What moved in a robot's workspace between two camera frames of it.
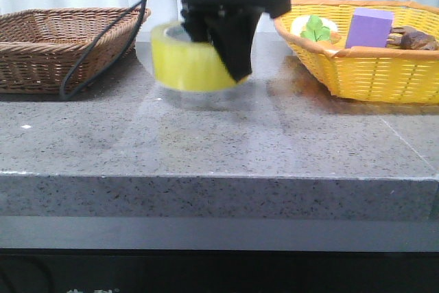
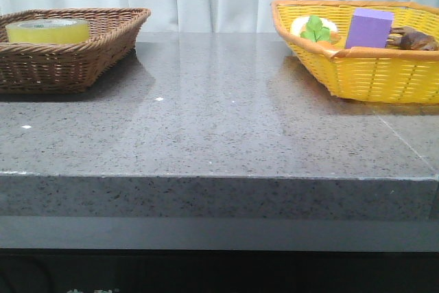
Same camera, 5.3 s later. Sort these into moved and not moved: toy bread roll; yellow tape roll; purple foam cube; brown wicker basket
Moved: yellow tape roll
Not moved: purple foam cube; brown wicker basket; toy bread roll
